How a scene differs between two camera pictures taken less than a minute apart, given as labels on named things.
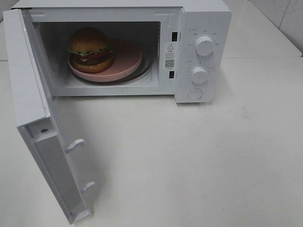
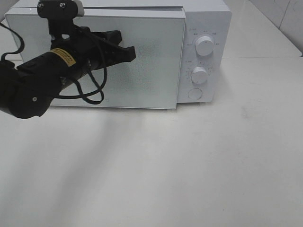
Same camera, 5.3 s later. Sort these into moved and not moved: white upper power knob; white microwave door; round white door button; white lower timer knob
Moved: white microwave door
Not moved: round white door button; white lower timer knob; white upper power knob
